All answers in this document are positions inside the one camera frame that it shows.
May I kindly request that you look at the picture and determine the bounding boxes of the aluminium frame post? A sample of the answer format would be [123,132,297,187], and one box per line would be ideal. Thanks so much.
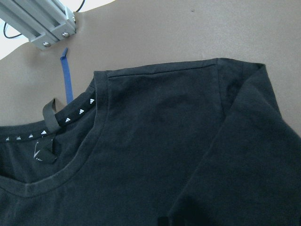
[0,0,76,50]

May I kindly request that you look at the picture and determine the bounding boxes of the black graphic t-shirt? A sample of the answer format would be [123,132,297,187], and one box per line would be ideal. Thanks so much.
[0,58,301,226]

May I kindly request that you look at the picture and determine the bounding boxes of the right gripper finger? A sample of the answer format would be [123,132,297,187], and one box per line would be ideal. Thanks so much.
[157,216,170,226]

